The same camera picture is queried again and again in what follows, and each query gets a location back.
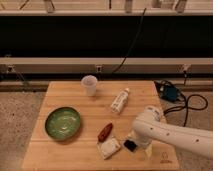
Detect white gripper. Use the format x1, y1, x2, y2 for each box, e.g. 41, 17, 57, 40
127, 131, 152, 158

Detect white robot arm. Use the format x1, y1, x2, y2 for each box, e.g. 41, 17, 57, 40
127, 106, 213, 159

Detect translucent plastic cup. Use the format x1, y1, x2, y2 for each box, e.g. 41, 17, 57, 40
81, 75, 98, 96

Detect green ceramic bowl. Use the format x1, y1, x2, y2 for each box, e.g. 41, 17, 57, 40
45, 107, 81, 141

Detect brown sausage toy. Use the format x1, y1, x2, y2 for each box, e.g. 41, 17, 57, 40
98, 123, 113, 142

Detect white bottle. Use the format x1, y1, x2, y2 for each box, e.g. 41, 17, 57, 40
110, 88, 130, 114

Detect blue black power adapter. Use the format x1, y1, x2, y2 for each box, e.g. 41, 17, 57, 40
155, 80, 179, 103

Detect wooden board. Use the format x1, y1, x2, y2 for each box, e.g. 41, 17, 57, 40
22, 81, 179, 171

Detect black floor cable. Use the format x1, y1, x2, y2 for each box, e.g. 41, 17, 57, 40
161, 93, 209, 127

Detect black power cable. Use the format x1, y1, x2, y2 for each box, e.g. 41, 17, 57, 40
110, 7, 147, 75

